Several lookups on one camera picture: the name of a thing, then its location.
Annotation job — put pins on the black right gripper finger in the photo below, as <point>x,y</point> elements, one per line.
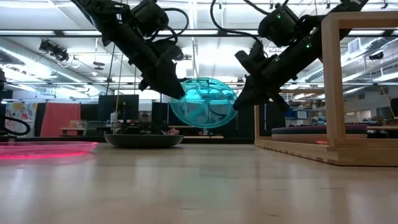
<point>252,96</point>
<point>281,102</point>

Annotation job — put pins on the translucent cyan plate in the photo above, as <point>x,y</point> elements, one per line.
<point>205,105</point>

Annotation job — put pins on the opaque purple plate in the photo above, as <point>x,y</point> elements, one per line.
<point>317,129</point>

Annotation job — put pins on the translucent red plate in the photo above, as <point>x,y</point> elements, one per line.
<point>43,149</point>

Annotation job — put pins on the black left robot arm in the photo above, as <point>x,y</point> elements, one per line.
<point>102,9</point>

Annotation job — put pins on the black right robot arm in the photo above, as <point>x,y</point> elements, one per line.
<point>354,5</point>

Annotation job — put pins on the blue and white sign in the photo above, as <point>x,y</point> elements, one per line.
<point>301,114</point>

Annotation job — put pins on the black monitor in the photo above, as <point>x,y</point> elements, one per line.
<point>124,107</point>

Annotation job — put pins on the opaque dark teal plate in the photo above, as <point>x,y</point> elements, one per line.
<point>143,141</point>

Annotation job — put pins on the orange partition panel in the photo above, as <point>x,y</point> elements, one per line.
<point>60,119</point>

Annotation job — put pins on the colourful poster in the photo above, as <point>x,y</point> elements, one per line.
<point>20,116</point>

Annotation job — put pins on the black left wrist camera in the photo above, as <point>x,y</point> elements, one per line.
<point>149,17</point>

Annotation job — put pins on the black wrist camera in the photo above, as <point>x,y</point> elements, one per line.
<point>278,25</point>
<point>149,17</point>

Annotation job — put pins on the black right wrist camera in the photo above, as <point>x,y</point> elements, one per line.
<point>278,25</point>

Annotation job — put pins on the wooden shelf frame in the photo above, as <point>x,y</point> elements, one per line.
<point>332,93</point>

